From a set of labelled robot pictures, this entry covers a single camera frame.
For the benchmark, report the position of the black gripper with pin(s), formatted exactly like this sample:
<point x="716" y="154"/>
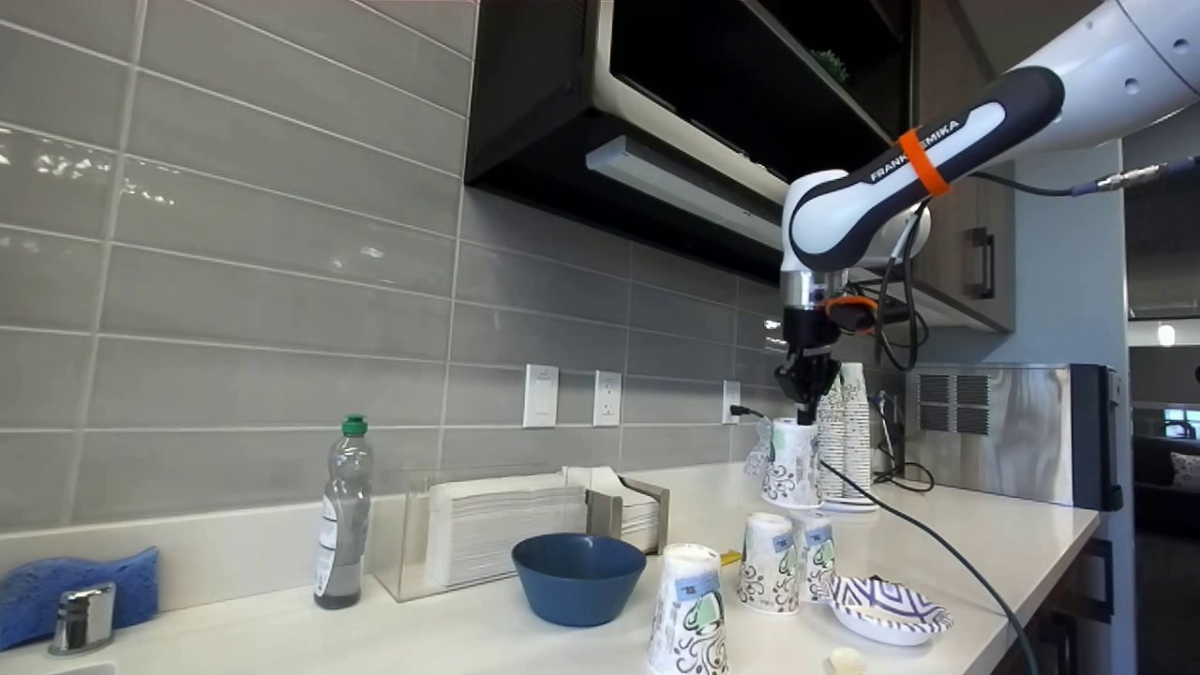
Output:
<point x="812" y="334"/>

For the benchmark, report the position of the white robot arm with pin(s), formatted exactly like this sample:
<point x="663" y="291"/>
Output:
<point x="1126" y="60"/>

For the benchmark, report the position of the white napkin stack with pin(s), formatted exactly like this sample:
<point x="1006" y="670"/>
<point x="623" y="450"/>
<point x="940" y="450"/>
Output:
<point x="593" y="476"/>

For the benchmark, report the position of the under cabinet light strip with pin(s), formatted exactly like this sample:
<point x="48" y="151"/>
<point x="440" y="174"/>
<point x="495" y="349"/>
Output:
<point x="676" y="180"/>

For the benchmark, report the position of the blue bowl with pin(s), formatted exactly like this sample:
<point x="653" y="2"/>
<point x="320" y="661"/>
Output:
<point x="580" y="584"/>

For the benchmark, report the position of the clear acrylic holder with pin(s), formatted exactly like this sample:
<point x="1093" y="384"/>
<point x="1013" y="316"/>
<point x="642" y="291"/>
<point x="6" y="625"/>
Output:
<point x="480" y="539"/>

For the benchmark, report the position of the black upper cabinet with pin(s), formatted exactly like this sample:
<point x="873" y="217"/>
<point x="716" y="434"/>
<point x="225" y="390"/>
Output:
<point x="536" y="89"/>

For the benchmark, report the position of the clear dish soap bottle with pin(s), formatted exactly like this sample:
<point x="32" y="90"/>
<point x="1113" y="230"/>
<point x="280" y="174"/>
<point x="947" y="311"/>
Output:
<point x="338" y="526"/>

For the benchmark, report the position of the chrome fixture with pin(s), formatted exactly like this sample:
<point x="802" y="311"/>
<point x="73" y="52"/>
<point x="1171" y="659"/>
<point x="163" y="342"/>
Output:
<point x="81" y="620"/>

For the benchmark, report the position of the blue cloth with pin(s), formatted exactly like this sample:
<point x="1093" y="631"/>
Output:
<point x="60" y="586"/>

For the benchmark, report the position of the white wall outlet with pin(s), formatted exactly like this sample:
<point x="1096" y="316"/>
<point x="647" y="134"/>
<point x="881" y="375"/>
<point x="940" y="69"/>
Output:
<point x="733" y="399"/>
<point x="603" y="399"/>

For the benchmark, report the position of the black wrist camera orange mount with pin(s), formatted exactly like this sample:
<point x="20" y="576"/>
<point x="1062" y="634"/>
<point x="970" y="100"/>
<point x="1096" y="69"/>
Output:
<point x="857" y="309"/>

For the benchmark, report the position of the white wall switch plate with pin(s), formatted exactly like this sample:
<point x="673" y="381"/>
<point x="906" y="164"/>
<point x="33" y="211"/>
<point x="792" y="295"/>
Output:
<point x="541" y="396"/>

